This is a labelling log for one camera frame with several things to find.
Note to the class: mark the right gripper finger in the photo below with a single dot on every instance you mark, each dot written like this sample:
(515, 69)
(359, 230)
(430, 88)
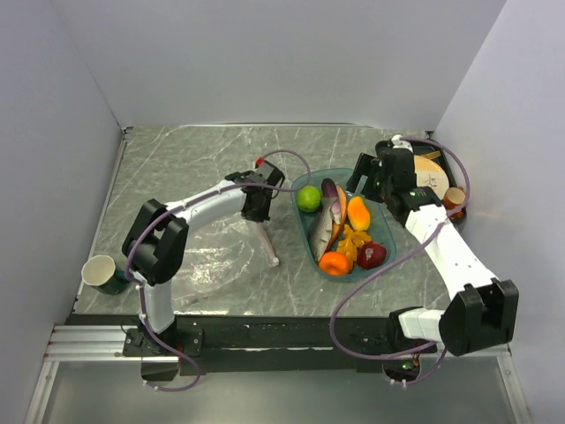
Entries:
(372, 190)
(363, 167)

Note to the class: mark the orange mango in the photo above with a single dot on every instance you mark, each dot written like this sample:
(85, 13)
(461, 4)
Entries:
(358, 214)

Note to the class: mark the wooden fork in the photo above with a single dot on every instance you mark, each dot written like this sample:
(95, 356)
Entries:
(430, 155)

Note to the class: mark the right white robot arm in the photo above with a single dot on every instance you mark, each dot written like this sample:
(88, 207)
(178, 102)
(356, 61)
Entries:
(416, 191)

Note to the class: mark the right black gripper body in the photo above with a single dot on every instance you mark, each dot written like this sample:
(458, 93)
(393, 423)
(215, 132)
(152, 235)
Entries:
(377, 171)

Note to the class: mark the cream and orange plate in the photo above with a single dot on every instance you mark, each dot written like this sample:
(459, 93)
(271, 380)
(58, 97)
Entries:
(431, 174)

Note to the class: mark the green apple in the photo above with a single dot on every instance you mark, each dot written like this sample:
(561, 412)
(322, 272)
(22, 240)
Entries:
(308, 199)

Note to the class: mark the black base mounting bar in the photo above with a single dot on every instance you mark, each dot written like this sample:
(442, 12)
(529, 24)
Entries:
(222, 344)

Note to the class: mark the black serving tray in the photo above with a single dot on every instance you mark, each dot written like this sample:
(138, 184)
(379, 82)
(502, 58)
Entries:
(428, 146)

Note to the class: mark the small brown ceramic cup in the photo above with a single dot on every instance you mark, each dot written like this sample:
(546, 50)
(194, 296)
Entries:
(453, 198)

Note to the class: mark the purple eggplant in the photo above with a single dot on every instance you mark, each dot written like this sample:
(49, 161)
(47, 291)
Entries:
(331, 200)

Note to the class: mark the clear zip top bag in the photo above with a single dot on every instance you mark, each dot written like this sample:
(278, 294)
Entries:
(217, 257)

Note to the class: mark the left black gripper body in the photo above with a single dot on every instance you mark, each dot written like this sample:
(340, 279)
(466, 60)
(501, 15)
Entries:
(260, 214)

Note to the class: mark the grey toy fish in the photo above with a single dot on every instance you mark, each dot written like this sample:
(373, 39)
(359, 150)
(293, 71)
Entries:
(321, 229)

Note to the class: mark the red apple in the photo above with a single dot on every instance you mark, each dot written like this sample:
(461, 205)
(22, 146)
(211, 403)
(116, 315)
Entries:
(371, 255)

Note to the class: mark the aluminium rail frame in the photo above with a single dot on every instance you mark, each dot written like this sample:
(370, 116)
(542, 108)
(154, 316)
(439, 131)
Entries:
(99, 343)

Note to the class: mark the sliced ham piece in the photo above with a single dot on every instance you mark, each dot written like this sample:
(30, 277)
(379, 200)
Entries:
(338, 228)

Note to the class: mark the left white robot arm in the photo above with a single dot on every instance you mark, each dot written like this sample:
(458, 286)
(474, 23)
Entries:
(155, 244)

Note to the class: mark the orange tangerine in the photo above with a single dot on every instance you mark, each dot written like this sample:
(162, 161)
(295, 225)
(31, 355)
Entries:
(335, 264)

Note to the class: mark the teal transparent food tray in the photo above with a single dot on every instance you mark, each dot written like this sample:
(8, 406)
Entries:
(378, 230)

